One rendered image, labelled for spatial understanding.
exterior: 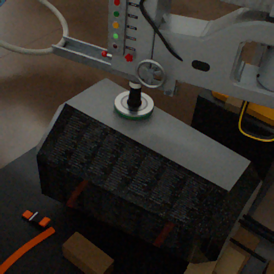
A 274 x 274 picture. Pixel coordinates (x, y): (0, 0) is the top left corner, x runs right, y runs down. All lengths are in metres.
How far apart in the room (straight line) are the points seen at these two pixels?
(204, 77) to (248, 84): 0.19
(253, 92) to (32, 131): 2.01
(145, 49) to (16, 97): 2.04
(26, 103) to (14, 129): 0.34
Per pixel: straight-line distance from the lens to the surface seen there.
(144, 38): 1.64
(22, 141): 3.07
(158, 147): 1.83
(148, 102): 2.01
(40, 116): 3.28
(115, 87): 2.19
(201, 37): 1.58
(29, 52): 1.93
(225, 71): 1.61
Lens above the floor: 2.12
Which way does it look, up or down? 42 degrees down
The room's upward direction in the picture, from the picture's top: 9 degrees clockwise
